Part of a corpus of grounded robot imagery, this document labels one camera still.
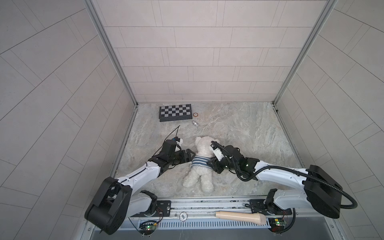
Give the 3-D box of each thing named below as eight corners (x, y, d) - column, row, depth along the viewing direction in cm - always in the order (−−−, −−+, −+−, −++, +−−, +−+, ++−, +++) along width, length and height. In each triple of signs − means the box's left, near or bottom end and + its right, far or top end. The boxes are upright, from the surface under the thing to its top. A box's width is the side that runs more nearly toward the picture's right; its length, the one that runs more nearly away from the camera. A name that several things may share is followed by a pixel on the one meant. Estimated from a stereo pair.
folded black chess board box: (159, 121, 106) (158, 119, 104) (160, 109, 114) (159, 106, 112) (192, 118, 108) (192, 116, 106) (191, 106, 116) (191, 103, 114)
